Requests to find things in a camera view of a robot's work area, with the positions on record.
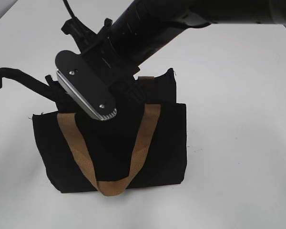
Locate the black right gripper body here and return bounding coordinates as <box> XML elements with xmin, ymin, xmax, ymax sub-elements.
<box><xmin>61</xmin><ymin>18</ymin><xmax>141</xmax><ymax>100</ymax></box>

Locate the black bag with tan handles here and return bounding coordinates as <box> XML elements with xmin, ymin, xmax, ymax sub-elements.
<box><xmin>0</xmin><ymin>68</ymin><xmax>187</xmax><ymax>196</ymax></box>

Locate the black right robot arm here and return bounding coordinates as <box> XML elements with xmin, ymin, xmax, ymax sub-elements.
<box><xmin>55</xmin><ymin>0</ymin><xmax>286</xmax><ymax>113</ymax></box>

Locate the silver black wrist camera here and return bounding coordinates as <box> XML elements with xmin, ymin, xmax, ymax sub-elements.
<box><xmin>55</xmin><ymin>50</ymin><xmax>117</xmax><ymax>121</ymax></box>

